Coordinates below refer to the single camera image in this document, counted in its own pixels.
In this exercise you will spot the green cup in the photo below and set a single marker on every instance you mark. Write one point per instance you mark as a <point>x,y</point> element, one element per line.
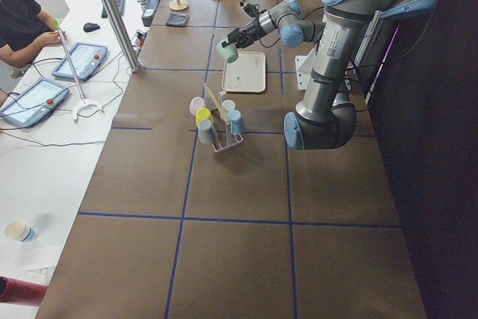
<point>228,51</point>

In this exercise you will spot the cream rabbit tray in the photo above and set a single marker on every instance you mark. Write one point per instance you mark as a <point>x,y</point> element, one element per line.
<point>246,75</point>

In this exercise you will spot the cream cup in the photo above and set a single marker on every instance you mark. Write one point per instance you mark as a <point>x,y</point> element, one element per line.
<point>228,105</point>

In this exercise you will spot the pink cup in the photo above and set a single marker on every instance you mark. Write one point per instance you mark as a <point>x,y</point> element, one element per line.
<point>196,103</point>

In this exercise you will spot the yellow cup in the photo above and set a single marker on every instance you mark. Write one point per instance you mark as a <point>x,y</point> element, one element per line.
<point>203,114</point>

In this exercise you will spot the blue cup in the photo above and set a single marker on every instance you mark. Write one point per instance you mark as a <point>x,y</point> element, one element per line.
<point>236,122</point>

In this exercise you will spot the grey cup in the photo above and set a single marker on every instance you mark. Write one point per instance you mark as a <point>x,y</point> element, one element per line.
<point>206,132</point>

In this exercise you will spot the paper cup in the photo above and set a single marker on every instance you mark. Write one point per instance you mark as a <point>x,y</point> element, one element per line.
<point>19,231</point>

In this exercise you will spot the grey folded cloth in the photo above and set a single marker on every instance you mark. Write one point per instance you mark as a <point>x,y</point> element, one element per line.
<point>177,20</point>

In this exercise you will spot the black computer mouse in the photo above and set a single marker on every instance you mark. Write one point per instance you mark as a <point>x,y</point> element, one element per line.
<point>90,27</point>

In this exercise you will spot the far teach pendant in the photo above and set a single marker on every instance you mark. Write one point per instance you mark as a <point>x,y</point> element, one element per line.
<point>86,59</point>

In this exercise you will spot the teach pendant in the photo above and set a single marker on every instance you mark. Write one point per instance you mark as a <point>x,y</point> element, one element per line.
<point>35,104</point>
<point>86,59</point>

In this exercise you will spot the near teach pendant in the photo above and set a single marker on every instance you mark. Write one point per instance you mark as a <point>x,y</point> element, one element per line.
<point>35,104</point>

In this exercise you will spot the seated person black shirt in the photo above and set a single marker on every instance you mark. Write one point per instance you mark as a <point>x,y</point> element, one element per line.
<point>26,28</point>

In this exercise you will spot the red cylinder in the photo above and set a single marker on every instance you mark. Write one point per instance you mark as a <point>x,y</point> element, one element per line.
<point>15,291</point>

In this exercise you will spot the wooden rack handle rod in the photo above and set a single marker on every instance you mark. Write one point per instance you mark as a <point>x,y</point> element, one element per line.
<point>222,112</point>

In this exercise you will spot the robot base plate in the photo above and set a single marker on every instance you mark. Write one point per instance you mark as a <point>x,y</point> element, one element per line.
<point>304,65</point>

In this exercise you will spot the white wire cup rack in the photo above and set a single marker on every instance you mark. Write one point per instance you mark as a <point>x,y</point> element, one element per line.
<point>231,139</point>

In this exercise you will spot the aluminium frame post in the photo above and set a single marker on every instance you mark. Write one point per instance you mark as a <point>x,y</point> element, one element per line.
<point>123,39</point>

